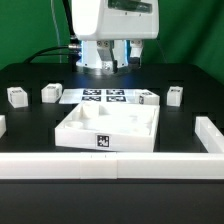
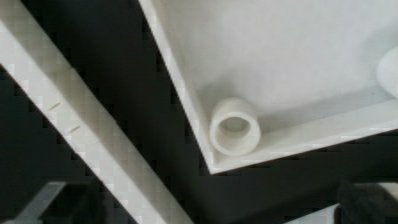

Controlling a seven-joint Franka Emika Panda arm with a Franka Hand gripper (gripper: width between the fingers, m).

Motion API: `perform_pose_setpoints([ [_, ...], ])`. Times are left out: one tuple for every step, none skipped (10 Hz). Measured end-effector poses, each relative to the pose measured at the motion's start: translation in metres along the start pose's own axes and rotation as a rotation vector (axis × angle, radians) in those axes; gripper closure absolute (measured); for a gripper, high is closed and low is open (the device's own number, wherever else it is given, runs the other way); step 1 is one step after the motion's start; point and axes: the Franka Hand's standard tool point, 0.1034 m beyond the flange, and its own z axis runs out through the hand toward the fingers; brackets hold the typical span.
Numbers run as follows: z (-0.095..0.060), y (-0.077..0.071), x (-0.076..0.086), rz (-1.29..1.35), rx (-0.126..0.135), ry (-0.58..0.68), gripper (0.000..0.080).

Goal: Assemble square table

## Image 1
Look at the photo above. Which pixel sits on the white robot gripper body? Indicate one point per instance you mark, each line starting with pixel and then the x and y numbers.
pixel 115 19

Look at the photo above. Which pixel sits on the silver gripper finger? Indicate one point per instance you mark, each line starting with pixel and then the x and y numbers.
pixel 135 53
pixel 105 51

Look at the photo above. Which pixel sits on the white square table top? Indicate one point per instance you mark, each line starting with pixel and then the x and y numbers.
pixel 116 127

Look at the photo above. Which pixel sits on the white sheet with tag markers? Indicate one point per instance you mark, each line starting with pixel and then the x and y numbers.
pixel 75 96

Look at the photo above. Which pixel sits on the white U-shaped obstacle fence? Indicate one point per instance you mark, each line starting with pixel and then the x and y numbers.
pixel 111 165

